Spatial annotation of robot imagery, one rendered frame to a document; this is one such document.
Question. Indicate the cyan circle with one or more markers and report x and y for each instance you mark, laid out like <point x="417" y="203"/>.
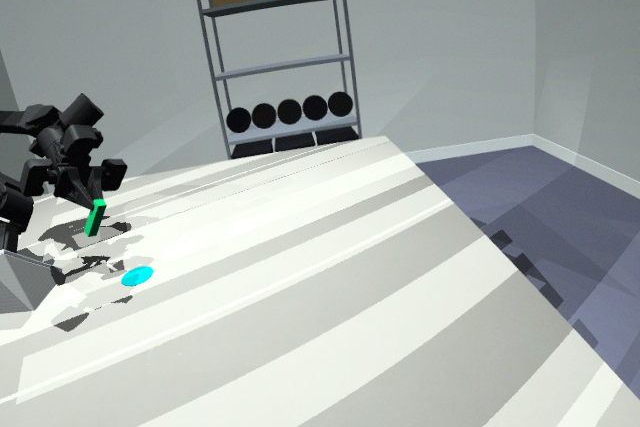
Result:
<point x="137" y="276"/>

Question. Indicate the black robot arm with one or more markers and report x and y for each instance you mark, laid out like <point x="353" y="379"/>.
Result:
<point x="73" y="128"/>

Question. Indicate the green rectangular post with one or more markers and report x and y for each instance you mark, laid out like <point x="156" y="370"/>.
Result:
<point x="95" y="218"/>

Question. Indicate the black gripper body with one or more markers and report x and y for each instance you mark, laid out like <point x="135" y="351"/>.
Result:
<point x="35" y="172"/>

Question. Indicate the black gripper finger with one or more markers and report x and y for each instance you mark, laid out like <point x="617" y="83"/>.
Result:
<point x="70" y="188"/>
<point x="95" y="181"/>

